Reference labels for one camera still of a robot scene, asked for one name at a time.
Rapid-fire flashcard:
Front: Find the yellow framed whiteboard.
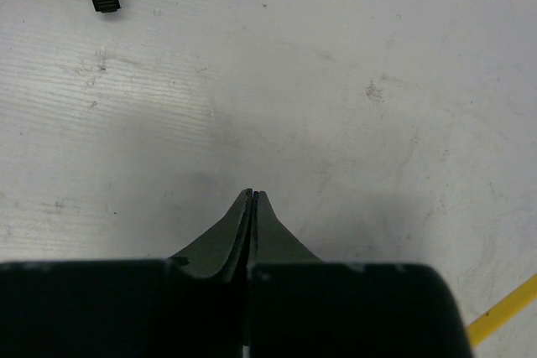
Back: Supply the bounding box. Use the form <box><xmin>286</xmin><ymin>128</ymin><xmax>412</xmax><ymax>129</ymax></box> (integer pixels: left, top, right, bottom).
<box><xmin>467</xmin><ymin>274</ymin><xmax>537</xmax><ymax>347</ymax></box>

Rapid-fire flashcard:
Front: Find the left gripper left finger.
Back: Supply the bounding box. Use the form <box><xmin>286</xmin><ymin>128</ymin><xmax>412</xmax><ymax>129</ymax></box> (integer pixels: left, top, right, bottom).
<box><xmin>169</xmin><ymin>189</ymin><xmax>253</xmax><ymax>283</ymax></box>

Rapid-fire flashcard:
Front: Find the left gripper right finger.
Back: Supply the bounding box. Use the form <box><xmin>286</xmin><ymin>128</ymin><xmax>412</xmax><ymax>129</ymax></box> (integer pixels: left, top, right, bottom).
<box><xmin>249</xmin><ymin>191</ymin><xmax>322</xmax><ymax>265</ymax></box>

